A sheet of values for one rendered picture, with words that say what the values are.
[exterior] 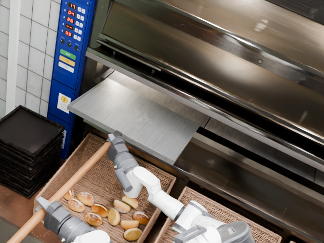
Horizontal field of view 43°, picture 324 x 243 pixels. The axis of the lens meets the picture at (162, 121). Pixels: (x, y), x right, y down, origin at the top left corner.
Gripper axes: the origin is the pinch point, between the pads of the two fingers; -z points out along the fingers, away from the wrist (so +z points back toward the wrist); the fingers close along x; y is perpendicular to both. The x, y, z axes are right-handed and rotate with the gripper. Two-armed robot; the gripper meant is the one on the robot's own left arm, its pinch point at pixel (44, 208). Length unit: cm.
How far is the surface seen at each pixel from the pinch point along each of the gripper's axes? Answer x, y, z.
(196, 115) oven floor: 2, 96, 9
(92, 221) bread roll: 57, 46, -6
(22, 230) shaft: -0.7, -11.3, 2.1
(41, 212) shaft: -0.8, -2.3, 1.0
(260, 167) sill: 4, 90, 50
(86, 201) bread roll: 56, 53, -17
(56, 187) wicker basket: 54, 47, -33
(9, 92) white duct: 35, 65, -92
